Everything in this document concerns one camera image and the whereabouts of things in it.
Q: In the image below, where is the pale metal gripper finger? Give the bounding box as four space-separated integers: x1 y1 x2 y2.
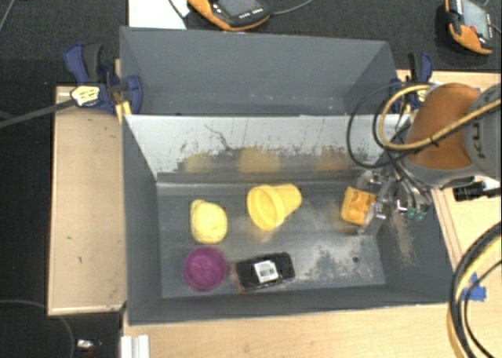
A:
357 172 380 194
357 202 388 235

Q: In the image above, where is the orange toy block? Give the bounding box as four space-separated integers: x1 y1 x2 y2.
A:
339 186 378 228

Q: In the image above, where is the yellow plastic cup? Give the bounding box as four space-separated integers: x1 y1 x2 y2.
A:
246 183 304 232

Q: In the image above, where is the black packet with barcode label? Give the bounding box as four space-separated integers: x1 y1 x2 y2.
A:
235 251 296 294

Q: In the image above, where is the yellow toy lemon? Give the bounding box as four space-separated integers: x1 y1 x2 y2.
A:
189 199 229 244

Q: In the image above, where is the grey metal bin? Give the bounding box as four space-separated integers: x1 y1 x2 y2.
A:
118 25 458 326

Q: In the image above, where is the purple round cup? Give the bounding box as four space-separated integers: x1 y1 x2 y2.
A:
183 246 230 292

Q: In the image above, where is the pale wood board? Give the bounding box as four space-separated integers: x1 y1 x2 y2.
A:
46 85 129 316

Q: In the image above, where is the black cylinder on white bracket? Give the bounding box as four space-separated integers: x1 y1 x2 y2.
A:
451 176 502 203

